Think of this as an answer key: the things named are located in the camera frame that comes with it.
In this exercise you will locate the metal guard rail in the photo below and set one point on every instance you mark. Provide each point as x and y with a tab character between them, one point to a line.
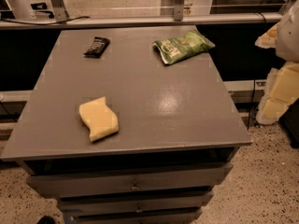
95	23

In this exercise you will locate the bottom grey drawer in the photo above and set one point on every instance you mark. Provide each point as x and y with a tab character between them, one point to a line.
166	216

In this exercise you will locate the top grey drawer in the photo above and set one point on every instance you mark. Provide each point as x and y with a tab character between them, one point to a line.
100	183

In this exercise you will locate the dark chocolate bar wrapper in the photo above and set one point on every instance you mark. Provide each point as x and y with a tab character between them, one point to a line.
98	47

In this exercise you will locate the middle grey drawer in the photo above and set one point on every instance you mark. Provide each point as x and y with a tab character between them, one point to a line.
137	203

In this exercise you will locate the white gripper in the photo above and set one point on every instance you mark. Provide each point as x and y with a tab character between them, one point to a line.
288	37

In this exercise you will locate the yellow wavy sponge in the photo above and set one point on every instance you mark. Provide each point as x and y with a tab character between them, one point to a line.
99	118

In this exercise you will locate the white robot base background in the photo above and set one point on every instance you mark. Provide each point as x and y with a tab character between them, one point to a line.
17	9

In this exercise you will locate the green chip bag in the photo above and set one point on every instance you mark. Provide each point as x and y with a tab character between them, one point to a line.
174	50

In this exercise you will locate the grey drawer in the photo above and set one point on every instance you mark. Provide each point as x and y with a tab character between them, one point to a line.
166	216
100	183
137	203

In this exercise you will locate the grey drawer cabinet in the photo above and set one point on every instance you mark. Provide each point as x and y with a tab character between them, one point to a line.
173	115

